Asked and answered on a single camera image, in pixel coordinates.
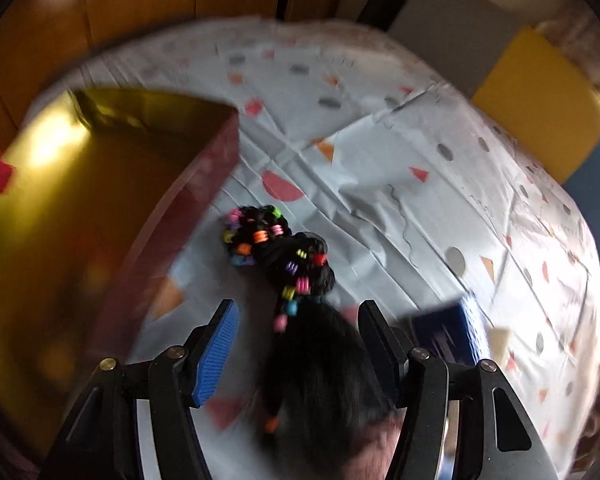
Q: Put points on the red box with gold interior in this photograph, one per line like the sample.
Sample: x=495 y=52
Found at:
x=107 y=184

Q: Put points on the black wig with colourful beads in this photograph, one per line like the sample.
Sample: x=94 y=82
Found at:
x=316 y=369

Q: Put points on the grey yellow blue headboard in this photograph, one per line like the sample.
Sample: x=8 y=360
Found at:
x=518 y=79

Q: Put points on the blue tissue packet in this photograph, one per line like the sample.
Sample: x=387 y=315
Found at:
x=454 y=332

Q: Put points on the wooden wardrobe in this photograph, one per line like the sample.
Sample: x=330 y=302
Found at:
x=130 y=5

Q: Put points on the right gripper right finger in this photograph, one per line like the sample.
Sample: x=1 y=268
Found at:
x=495 y=435

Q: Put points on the patterned white bed sheet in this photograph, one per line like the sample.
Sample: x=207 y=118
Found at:
x=419 y=197

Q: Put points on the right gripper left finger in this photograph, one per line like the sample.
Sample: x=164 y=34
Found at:
x=99 y=438

